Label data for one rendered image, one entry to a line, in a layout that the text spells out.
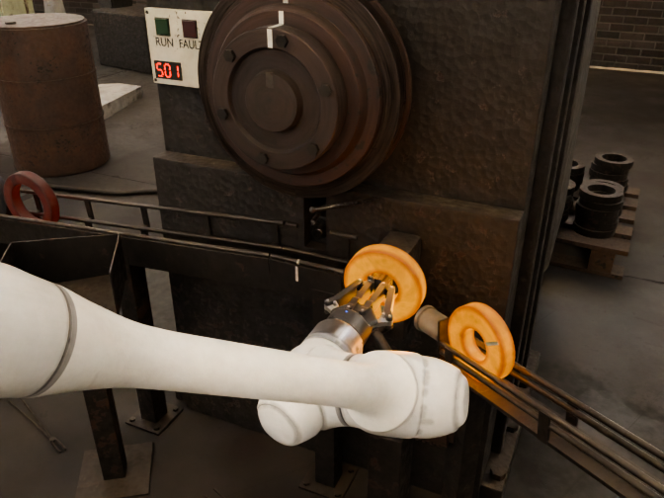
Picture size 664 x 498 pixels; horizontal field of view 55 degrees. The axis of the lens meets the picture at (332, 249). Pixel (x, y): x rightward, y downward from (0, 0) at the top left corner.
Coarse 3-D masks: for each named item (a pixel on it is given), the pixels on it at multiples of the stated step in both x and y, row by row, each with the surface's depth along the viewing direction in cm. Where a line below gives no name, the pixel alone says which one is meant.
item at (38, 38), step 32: (0, 32) 351; (32, 32) 352; (64, 32) 362; (0, 64) 362; (32, 64) 359; (64, 64) 367; (0, 96) 375; (32, 96) 367; (64, 96) 373; (96, 96) 395; (32, 128) 376; (64, 128) 380; (96, 128) 398; (32, 160) 386; (64, 160) 388; (96, 160) 402
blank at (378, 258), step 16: (368, 256) 117; (384, 256) 115; (400, 256) 115; (352, 272) 120; (368, 272) 119; (384, 272) 117; (400, 272) 115; (416, 272) 115; (400, 288) 117; (416, 288) 116; (400, 304) 119; (416, 304) 117; (400, 320) 121
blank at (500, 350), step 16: (480, 304) 122; (464, 320) 124; (480, 320) 120; (496, 320) 118; (464, 336) 126; (496, 336) 117; (464, 352) 126; (480, 352) 127; (496, 352) 118; (512, 352) 118; (496, 368) 119; (512, 368) 120
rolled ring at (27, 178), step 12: (12, 180) 185; (24, 180) 183; (36, 180) 182; (12, 192) 188; (36, 192) 183; (48, 192) 183; (12, 204) 190; (48, 204) 183; (24, 216) 191; (48, 216) 185
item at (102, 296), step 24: (48, 240) 160; (72, 240) 161; (96, 240) 162; (120, 240) 162; (24, 264) 162; (48, 264) 163; (72, 264) 164; (96, 264) 165; (120, 264) 159; (72, 288) 163; (96, 288) 162; (120, 288) 156; (96, 408) 170; (96, 432) 174; (120, 432) 182; (96, 456) 190; (120, 456) 180; (144, 456) 190; (96, 480) 182; (120, 480) 182; (144, 480) 182
